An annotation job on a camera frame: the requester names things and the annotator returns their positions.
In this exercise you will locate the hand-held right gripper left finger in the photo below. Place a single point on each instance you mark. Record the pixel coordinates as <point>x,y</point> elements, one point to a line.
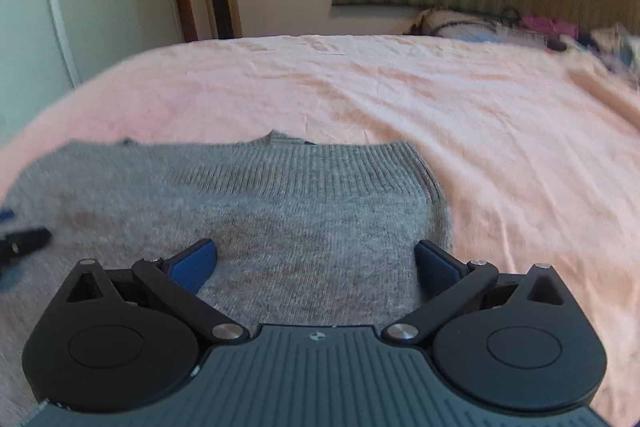
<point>194,264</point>

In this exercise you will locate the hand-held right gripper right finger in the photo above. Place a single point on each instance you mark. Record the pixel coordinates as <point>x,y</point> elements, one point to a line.
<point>436,269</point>

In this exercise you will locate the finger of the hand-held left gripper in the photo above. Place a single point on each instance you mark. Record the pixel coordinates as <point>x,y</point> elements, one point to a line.
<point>5,214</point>
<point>25,241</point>

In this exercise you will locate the grey sweater with navy sleeves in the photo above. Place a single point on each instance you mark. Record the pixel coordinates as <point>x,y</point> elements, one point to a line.
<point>280,217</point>

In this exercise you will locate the pile of pale clothes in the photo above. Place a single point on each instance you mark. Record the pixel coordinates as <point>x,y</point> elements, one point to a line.
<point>612,47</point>

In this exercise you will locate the pink bed sheet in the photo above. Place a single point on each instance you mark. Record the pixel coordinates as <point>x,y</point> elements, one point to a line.
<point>525,147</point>

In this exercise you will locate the white wardrobe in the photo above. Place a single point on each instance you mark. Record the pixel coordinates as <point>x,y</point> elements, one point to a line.
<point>90,7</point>

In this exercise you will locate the beige knitted pillow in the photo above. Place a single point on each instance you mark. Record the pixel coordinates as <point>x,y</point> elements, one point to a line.
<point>450,23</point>

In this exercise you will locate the magenta cloth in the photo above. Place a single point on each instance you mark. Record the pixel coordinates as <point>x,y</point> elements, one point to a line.
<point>547,27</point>

